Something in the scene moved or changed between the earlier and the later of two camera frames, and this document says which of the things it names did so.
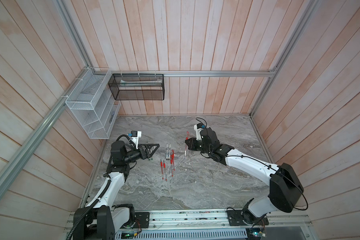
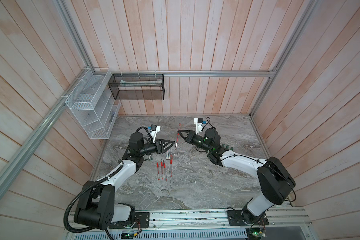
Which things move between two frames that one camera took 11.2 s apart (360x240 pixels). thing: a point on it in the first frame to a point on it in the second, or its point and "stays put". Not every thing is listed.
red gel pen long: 164,164 stays put
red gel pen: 171,165 stays put
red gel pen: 161,168 stays put
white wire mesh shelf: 92,104 stays put
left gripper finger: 152,147 to 167,143
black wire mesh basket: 137,86 stays put
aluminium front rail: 209,220 stays put
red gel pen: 173,157 to 176,145
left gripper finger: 152,153 to 167,145
